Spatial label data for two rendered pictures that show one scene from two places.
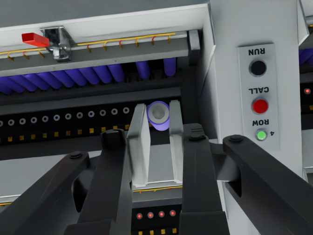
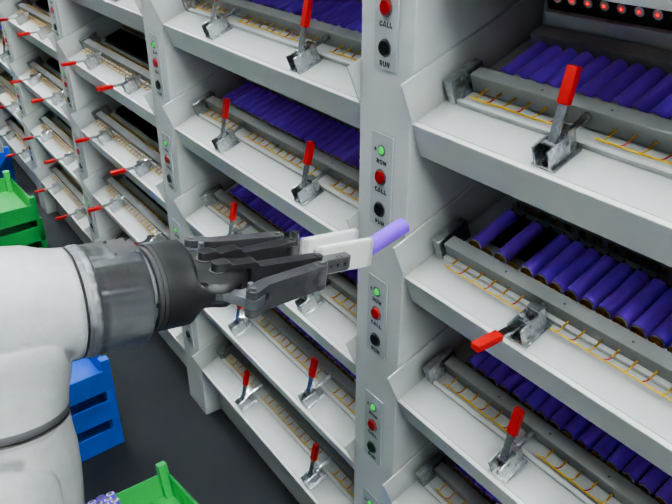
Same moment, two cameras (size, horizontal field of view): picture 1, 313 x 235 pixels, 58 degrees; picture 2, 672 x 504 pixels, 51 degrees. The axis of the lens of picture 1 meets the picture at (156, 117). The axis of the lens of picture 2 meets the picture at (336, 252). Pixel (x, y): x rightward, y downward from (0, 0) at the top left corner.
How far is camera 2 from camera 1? 0.66 m
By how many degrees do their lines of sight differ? 66
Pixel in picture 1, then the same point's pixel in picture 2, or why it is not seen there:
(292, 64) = (362, 197)
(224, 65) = not seen: hidden behind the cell
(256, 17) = not seen: hidden behind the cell
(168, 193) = (501, 89)
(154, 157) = (466, 166)
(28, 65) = (583, 324)
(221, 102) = (404, 194)
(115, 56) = (500, 277)
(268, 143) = (377, 139)
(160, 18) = (443, 286)
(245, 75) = (387, 208)
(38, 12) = (521, 360)
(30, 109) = not seen: outside the picture
